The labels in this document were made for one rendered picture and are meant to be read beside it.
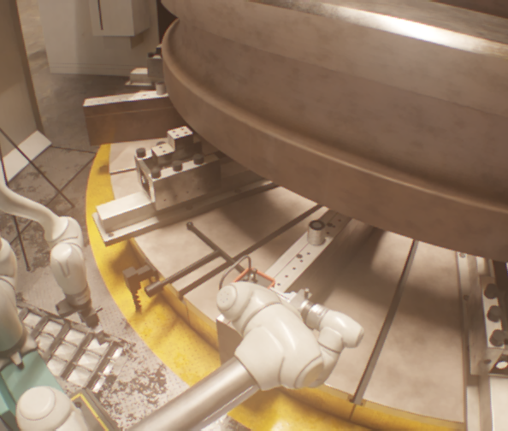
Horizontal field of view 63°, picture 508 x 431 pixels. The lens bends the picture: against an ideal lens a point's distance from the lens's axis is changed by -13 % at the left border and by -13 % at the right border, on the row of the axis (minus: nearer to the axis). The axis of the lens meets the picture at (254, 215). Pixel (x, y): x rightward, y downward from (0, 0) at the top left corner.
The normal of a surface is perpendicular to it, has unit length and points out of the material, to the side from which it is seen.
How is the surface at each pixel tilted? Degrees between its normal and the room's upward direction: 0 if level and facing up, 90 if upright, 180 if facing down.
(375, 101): 90
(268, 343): 20
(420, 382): 0
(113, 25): 90
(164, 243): 0
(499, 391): 0
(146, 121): 90
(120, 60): 90
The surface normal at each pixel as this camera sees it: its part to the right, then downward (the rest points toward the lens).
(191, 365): 0.00, -0.78
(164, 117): 0.14, 0.62
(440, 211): -0.42, 0.57
